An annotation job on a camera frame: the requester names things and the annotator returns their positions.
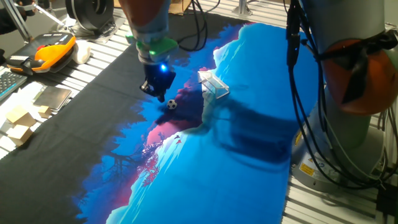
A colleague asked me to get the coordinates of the small wooden cube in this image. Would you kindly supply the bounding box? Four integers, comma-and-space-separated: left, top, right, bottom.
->
37, 105, 52, 119

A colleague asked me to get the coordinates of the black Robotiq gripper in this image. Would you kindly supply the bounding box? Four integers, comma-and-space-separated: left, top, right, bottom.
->
139, 62, 177, 103

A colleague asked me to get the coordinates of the grey metal plate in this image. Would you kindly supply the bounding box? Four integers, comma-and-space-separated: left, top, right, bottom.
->
33, 86, 73, 111

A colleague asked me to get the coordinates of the white paper sheet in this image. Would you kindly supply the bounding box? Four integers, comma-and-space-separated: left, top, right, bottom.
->
0, 80, 47, 131

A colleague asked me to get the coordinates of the dark sleeved person forearm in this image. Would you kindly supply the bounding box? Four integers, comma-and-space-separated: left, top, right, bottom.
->
0, 0, 35, 35

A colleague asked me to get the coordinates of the orange black teach pendant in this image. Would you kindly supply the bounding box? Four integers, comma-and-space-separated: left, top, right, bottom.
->
5, 32, 77, 75

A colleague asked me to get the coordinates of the black round cable spool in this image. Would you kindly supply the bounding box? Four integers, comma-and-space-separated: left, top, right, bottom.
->
64, 0, 115, 32

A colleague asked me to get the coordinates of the blue landscape printed cloth mat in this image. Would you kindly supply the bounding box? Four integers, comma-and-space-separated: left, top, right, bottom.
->
0, 12, 320, 224

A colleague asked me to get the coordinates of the black velcro strap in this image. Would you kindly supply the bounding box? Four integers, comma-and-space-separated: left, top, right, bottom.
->
317, 29, 398, 104

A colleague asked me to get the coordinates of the green wrist flange adapter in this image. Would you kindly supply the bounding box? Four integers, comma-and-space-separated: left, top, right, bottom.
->
126, 32, 178, 63

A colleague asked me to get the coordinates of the black computer keyboard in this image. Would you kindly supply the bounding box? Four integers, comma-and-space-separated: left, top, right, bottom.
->
0, 70, 28, 102

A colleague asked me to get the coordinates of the clear plastic packet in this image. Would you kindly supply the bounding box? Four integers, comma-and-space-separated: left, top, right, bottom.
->
197, 70, 230, 100

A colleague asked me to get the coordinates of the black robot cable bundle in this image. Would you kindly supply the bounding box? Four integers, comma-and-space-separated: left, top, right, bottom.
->
177, 0, 398, 190

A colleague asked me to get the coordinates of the flat cardboard sheet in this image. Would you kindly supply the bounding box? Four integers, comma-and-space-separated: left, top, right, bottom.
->
167, 0, 192, 16

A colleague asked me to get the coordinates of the aluminium frame post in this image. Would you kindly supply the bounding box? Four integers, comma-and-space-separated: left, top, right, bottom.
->
2, 0, 32, 43
233, 0, 252, 16

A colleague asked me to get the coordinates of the light wooden block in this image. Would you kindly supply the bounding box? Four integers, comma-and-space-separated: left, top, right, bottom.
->
6, 124, 34, 147
5, 105, 37, 128

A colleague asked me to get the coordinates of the white rounded plastic object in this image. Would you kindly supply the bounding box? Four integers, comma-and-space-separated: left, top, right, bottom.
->
72, 40, 91, 65

